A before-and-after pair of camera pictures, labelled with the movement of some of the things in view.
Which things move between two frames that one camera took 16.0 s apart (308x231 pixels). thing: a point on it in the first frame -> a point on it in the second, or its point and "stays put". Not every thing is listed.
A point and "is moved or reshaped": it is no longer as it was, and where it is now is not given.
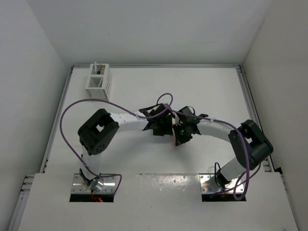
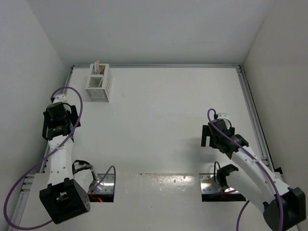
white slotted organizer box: x=98 y=85 stays put
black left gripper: x=167 y=129 -> x=72 y=116
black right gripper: x=180 y=140 -> x=205 y=133
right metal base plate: x=209 y=186 stays put
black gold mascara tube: x=98 y=72 is moved or reshaped
